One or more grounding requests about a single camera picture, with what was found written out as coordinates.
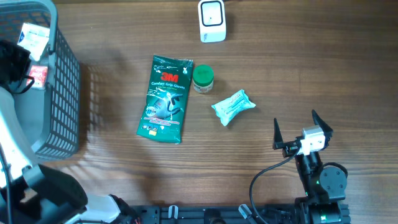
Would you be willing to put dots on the green lid jar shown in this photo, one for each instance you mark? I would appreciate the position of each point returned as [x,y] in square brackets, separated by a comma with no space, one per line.
[203,78]

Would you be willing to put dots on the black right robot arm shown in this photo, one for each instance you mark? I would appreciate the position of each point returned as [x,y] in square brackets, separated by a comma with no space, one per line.
[324,183]

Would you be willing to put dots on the white barcode scanner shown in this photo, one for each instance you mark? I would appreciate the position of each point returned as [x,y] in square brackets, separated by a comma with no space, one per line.
[212,21]

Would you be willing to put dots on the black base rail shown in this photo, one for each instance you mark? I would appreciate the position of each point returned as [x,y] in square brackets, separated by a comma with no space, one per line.
[272,213]

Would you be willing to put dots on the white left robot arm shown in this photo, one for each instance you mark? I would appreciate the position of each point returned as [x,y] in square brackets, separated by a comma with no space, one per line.
[30,191]

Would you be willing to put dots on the light blue tissue packet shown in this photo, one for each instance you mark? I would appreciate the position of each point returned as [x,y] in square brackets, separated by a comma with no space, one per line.
[227,109]

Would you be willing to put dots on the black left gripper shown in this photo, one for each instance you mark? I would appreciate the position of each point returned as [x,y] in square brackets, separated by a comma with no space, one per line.
[24,55]

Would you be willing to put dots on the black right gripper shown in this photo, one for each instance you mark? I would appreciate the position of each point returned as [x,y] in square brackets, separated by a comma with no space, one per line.
[290,147]

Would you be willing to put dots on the white blue packet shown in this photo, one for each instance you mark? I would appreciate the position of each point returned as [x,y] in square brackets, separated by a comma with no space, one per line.
[34,38]

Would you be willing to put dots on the green 3M gloves packet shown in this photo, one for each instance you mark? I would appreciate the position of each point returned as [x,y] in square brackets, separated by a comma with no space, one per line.
[166,99]

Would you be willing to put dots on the grey plastic basket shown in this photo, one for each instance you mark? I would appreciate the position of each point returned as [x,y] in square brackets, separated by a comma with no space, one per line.
[48,115]

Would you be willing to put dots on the red white small packet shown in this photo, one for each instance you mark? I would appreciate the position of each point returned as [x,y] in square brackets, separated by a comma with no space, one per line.
[39,74]

